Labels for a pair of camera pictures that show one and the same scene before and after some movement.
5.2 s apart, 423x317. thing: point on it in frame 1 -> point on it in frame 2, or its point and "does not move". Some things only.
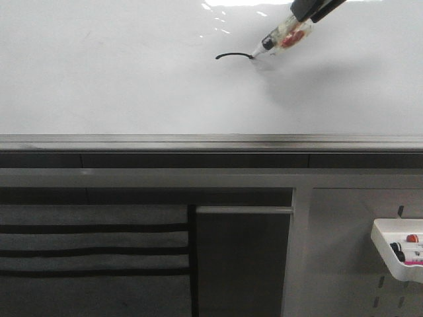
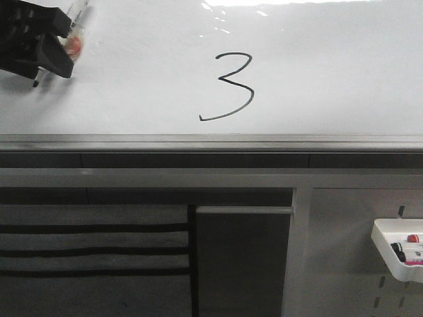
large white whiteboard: x=176 y=76 does not move
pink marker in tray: x=413 y=263 does not move
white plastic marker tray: x=409 y=233 does not move
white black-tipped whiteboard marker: x=288 y=34 -> x=73 y=39
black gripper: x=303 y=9 -> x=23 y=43
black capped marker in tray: x=396 y=247 does not move
